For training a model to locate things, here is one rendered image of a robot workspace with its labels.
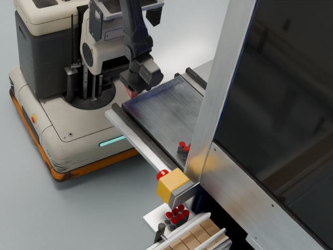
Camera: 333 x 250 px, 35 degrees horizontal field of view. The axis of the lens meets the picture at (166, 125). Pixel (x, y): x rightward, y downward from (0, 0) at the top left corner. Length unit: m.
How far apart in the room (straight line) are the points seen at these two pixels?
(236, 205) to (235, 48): 0.46
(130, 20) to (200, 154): 0.45
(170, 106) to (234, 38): 0.76
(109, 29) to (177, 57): 1.31
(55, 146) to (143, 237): 0.59
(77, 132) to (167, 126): 0.83
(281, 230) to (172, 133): 0.61
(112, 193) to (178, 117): 0.94
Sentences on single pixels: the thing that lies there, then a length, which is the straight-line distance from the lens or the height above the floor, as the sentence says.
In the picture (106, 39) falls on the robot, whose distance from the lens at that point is 2.20.
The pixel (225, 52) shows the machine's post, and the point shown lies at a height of 1.48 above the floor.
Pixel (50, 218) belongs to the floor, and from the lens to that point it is 2.61.
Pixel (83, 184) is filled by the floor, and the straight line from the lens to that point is 2.72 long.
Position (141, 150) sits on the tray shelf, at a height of 0.88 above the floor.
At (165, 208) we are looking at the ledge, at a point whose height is 0.88.
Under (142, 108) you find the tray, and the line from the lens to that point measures 1.86.
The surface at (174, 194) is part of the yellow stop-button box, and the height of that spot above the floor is 1.03.
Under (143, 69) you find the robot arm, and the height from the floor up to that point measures 1.09.
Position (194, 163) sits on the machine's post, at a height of 1.07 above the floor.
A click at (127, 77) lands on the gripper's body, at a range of 1.79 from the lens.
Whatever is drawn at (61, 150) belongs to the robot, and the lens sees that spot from 2.50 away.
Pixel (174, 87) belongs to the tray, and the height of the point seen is 0.88.
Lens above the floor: 2.23
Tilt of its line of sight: 48 degrees down
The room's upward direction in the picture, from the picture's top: 12 degrees clockwise
